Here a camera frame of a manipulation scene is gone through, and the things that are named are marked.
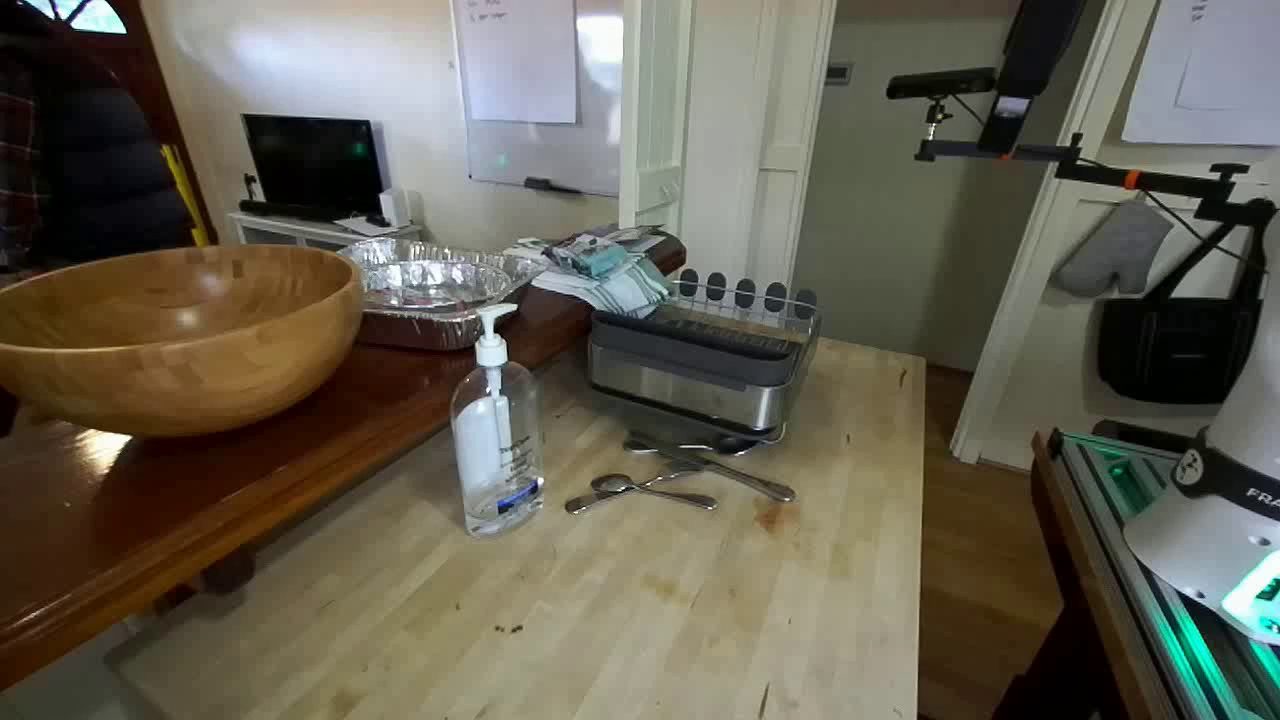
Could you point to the green lit robot stand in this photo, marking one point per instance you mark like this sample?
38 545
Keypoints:
1105 533

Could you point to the white paper sheet on whiteboard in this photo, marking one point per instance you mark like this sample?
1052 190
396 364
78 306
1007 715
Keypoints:
519 60

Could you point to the brown wooden table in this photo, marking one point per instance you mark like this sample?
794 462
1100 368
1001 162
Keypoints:
106 533

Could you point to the metal spoon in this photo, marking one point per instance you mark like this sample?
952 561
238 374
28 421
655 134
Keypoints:
612 484

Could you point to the white wall poster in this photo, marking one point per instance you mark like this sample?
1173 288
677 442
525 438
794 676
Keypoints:
1201 73

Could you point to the white desk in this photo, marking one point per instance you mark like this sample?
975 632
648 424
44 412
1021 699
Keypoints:
303 229

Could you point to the grey oven mitt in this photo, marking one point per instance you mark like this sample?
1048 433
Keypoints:
1112 247

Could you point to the wall whiteboard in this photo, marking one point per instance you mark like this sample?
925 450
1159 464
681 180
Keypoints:
595 134

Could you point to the metal utensils on table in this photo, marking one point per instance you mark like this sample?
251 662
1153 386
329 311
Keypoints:
747 476

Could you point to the large wooden bowl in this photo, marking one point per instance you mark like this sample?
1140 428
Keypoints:
175 341

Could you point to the black camera boom stand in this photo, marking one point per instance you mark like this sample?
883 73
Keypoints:
1092 168

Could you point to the metal fork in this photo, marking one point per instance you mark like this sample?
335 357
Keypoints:
685 462

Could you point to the steel and grey plate rack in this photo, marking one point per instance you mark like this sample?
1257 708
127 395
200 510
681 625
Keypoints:
692 364

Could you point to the person in dark vest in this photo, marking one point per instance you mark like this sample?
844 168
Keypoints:
92 162

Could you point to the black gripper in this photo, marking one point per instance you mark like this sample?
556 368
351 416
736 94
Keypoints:
1040 47

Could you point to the clear pump sanitizer bottle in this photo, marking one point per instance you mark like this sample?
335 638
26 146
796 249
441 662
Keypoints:
496 454

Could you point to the yellow stick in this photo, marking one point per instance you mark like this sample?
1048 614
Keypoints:
188 201

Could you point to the teal packet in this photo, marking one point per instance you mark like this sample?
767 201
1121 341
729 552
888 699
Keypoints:
600 262

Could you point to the black hanging bag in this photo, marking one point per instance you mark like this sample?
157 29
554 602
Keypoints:
1181 345

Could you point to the black computer monitor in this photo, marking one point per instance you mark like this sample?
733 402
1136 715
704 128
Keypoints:
314 167

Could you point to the striped kitchen towel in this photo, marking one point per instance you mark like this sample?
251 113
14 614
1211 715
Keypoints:
627 285

